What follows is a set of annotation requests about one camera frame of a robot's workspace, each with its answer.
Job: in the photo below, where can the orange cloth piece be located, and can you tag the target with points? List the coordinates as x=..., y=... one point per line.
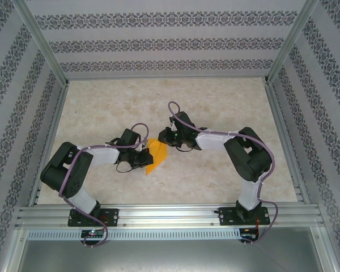
x=160, y=151

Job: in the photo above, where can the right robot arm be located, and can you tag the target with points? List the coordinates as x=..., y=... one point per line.
x=212, y=141

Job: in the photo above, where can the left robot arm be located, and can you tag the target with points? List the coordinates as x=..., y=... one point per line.
x=105, y=156

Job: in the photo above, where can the small controller board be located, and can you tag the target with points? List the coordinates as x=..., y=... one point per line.
x=248, y=233
x=92, y=233

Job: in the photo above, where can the grey metal shelf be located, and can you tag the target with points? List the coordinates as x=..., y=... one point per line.
x=170, y=258

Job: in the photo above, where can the long aluminium mounting rail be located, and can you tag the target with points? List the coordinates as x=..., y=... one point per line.
x=164, y=215

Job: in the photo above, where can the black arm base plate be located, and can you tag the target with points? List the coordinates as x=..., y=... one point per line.
x=113, y=218
x=225, y=216

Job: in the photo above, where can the aluminium side rail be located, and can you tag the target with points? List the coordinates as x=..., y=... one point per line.
x=48, y=141
x=286, y=141

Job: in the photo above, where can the slanted aluminium frame post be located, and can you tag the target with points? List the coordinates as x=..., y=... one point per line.
x=293, y=39
x=39, y=39

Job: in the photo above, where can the aluminium corner post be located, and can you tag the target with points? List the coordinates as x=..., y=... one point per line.
x=12, y=255
x=327, y=255

